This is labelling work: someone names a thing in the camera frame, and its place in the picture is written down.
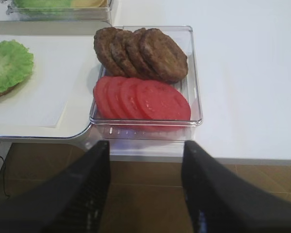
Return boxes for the red tomato slice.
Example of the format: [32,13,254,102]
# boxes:
[119,78,148,120]
[93,76,115,119]
[107,77,128,119]
[135,81,191,121]

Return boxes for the green lettuce leaf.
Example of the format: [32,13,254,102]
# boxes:
[0,40,34,93]

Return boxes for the white parchment paper sheet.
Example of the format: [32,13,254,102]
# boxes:
[0,35,97,127]

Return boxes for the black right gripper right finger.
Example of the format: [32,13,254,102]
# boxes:
[181,141,291,233]

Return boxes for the leftmost red tomato slice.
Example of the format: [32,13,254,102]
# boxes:
[93,76,115,119]

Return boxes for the yellow cheese slice stack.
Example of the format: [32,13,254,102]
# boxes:
[71,0,108,8]

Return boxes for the remaining green lettuce leaves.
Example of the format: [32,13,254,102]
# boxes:
[14,0,72,10]

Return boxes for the rightmost brown meat patty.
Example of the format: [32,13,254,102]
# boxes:
[139,28,188,82]

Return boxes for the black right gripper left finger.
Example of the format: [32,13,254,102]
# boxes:
[0,141,111,233]

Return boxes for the thin black floor cable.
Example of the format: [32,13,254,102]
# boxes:
[0,142,12,198]

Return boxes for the brown meat patty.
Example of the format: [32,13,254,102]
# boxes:
[139,28,188,82]
[126,28,159,80]
[94,27,127,77]
[110,30,139,78]

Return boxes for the clear patty tomato container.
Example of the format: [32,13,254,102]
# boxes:
[90,26,203,157]

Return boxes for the leftmost brown meat patty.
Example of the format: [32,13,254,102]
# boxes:
[94,27,127,77]

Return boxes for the rightmost red tomato slice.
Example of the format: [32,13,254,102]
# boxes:
[135,81,191,121]

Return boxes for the clear lettuce cheese container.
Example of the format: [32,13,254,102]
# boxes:
[0,0,118,23]

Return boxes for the white metal serving tray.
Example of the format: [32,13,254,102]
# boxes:
[0,21,109,142]

